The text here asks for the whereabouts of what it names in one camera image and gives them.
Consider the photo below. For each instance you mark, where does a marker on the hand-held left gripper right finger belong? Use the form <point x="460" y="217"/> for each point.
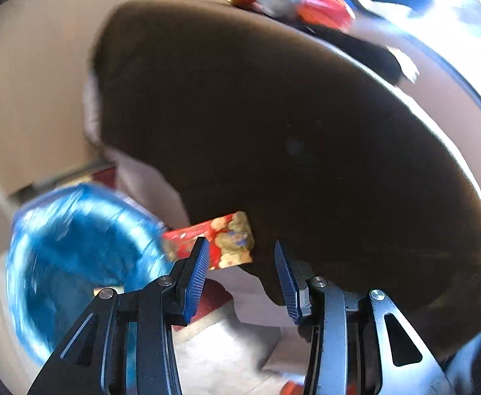
<point x="287" y="288"/>

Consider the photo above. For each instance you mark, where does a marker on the red printed snack packet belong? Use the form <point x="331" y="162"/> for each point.
<point x="224" y="234"/>

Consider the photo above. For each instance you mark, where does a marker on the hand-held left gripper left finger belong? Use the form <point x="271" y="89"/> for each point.
<point x="195" y="279"/>

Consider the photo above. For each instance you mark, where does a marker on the dark brown round table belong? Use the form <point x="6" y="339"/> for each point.
<point x="285" y="131"/>

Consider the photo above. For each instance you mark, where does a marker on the white paper scrap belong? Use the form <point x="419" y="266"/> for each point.
<point x="407" y="68"/>

